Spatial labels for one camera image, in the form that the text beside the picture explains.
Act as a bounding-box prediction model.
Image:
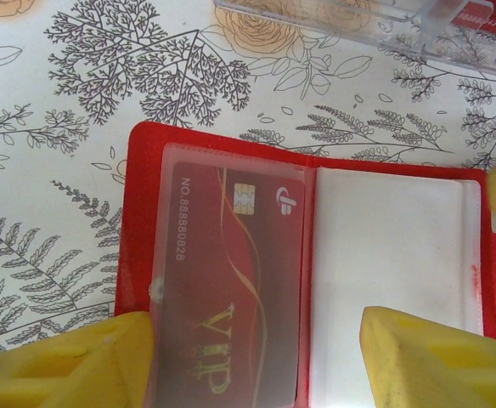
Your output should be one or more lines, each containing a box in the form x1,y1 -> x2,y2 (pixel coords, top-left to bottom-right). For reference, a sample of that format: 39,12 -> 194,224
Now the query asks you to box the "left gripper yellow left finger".
0,310 -> 159,408

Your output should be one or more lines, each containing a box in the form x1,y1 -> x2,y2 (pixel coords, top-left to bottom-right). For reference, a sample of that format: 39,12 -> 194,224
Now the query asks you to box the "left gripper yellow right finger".
359,304 -> 496,408

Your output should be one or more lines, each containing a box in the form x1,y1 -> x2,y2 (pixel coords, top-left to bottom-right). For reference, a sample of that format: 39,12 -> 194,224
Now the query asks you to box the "red VIP card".
156,161 -> 307,405
454,0 -> 496,35

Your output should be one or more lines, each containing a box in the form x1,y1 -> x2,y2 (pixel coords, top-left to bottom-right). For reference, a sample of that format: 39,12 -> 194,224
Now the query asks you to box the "red card holder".
112,121 -> 496,408

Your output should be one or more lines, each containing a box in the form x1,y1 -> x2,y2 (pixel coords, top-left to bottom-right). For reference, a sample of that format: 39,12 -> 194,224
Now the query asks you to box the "clear acrylic card stand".
213,0 -> 496,80

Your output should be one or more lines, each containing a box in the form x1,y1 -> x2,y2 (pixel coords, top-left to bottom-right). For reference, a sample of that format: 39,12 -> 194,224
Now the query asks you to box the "floral patterned tablecloth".
0,0 -> 496,408

